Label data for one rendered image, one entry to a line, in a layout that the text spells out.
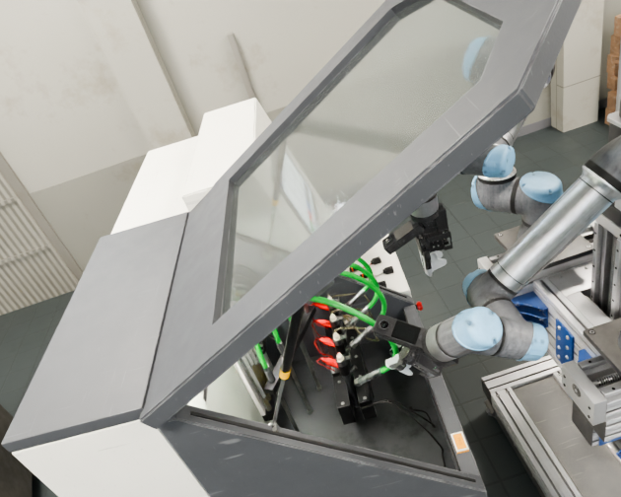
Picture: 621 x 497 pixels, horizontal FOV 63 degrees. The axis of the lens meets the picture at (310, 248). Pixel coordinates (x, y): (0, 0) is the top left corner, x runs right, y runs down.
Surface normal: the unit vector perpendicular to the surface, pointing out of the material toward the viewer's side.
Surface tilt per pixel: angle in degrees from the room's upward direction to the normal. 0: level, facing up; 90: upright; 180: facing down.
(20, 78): 90
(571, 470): 0
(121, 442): 90
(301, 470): 90
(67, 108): 90
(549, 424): 0
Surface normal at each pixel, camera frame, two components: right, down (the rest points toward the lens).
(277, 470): 0.08, 0.56
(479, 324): 0.31, -0.37
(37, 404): -0.27, -0.78
